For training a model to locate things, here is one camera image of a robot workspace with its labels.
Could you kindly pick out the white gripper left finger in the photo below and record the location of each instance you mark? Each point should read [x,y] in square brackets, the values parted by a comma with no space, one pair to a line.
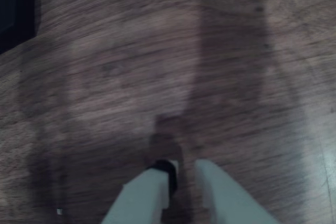
[143,197]

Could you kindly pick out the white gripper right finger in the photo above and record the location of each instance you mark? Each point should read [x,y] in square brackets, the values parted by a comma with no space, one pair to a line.
[225,203]

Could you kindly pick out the black open box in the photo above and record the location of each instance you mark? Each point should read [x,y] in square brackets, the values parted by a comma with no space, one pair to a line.
[15,6]

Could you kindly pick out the small pale crumb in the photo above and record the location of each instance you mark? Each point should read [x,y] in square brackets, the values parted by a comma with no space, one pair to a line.
[59,211]

